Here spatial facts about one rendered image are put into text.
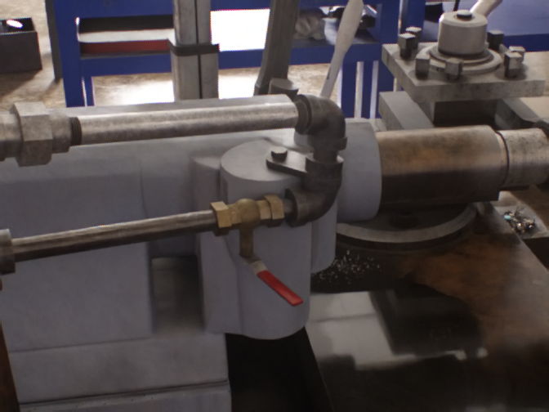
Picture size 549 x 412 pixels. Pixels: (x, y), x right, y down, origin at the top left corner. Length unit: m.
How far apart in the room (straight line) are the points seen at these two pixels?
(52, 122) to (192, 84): 1.39
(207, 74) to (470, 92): 1.03
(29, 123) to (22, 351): 0.31
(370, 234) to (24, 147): 0.58
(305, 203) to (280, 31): 0.96
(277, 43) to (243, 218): 0.98
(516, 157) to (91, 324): 0.48
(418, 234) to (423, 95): 0.18
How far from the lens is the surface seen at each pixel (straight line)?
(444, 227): 1.10
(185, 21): 1.95
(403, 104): 1.17
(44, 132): 0.60
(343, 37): 0.81
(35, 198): 0.81
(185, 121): 0.65
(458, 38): 1.09
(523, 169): 0.94
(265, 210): 0.71
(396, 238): 1.08
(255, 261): 0.73
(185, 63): 1.96
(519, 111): 1.10
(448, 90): 1.05
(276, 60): 1.66
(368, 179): 0.86
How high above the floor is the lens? 1.49
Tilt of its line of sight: 28 degrees down
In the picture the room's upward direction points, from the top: straight up
